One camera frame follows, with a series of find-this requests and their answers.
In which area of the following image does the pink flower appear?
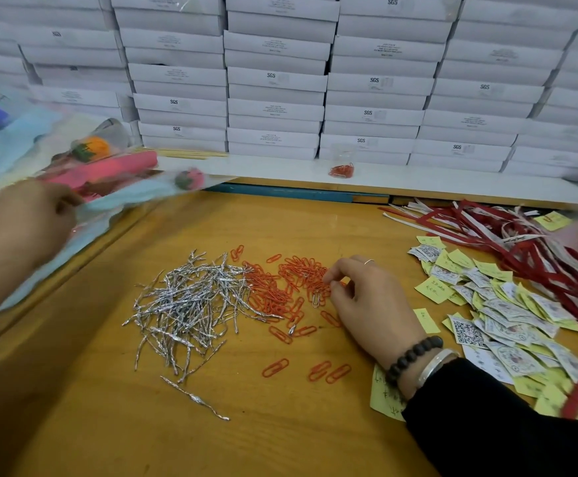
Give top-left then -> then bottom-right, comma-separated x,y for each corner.
0,166 -> 235,314

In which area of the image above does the person's right forearm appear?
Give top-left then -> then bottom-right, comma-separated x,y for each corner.
401,357 -> 578,477

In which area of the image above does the wall of stacked white boxes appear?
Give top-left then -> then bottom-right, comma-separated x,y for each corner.
0,0 -> 578,183

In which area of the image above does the pile of orange paper clips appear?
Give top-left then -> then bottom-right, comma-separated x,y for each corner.
229,243 -> 355,386

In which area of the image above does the pile of yellow white tags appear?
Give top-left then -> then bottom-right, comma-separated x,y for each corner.
369,208 -> 578,430

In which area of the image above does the pile of silver twist ties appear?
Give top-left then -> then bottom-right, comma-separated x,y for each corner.
122,248 -> 285,423

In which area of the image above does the small bag of red clips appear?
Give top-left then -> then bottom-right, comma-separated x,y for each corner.
329,148 -> 357,180

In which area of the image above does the pile of red ribbons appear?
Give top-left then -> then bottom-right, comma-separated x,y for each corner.
380,198 -> 578,421

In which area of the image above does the long white board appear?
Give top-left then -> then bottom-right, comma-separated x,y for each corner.
160,154 -> 578,209

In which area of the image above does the person's left hand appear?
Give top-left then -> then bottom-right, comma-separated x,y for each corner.
0,178 -> 86,316

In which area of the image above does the person's right hand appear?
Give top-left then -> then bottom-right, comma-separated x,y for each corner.
323,255 -> 444,388

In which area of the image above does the pile of flowers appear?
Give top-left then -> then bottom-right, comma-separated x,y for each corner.
0,74 -> 161,225

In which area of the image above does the wooden sticks bundle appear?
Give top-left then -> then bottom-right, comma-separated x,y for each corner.
154,148 -> 229,160

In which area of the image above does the black bead bracelet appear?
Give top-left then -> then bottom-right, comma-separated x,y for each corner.
384,335 -> 446,388

